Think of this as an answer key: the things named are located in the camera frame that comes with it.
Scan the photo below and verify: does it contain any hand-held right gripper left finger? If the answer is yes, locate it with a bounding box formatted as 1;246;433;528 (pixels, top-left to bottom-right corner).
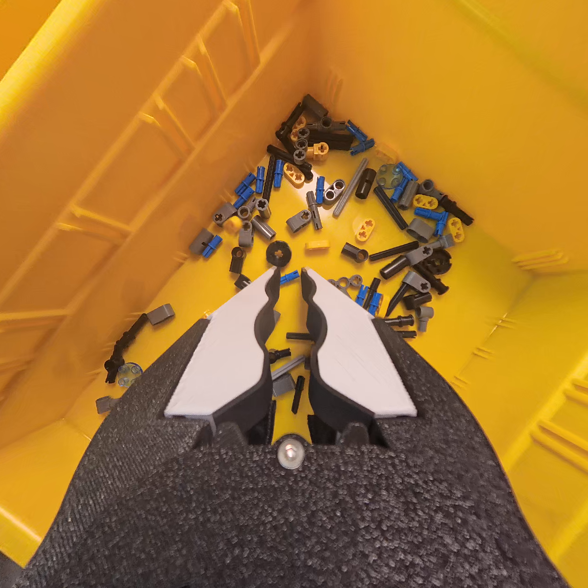
164;266;282;446

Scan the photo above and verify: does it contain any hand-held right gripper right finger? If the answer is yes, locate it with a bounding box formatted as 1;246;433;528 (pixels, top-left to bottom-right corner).
300;267;419;446

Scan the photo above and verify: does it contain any pile of mixed lego parts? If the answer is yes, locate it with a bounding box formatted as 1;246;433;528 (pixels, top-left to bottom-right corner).
94;93;476;415

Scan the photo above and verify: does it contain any yellow plastic bin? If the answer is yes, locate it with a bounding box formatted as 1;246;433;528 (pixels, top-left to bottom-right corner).
0;0;588;588

